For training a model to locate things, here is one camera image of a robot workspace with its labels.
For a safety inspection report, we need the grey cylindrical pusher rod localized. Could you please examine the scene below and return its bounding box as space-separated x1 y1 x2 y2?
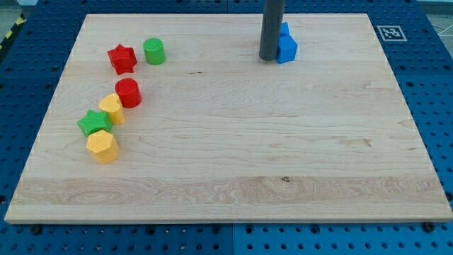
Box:
259 0 285 61

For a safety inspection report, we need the yellow hexagon block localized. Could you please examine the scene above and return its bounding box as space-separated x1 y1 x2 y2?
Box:
86 130 119 164

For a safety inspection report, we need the blue block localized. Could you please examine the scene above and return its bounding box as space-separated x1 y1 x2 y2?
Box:
275 22 297 64

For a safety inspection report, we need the fiducial marker tag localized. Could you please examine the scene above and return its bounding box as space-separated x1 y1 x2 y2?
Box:
377 25 407 42

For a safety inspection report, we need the green cylinder block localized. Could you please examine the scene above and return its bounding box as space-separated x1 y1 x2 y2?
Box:
142 38 166 65

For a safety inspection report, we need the wooden board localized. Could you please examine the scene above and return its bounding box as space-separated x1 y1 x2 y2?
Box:
5 13 452 224

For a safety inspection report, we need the red star block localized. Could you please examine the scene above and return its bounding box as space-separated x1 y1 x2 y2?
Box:
107 44 137 75

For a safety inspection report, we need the red cylinder block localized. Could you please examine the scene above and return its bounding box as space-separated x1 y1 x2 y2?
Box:
115 78 142 108

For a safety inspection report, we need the yellow heart block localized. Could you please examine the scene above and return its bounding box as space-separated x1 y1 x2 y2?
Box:
98 93 125 125

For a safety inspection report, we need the green star block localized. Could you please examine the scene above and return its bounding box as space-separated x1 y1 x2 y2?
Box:
77 110 113 137

